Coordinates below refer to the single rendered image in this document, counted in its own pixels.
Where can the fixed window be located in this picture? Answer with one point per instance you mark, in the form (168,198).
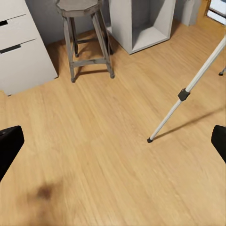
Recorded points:
(212,17)

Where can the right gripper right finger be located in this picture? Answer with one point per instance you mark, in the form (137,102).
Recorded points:
(218,139)

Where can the taboret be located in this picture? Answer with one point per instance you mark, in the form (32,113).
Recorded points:
(78,8)

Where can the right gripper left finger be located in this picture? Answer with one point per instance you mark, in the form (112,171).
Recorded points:
(11,141)

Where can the desk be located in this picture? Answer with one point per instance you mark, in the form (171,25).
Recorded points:
(24,60)

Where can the camera tripod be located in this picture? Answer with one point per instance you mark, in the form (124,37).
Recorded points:
(186,91)

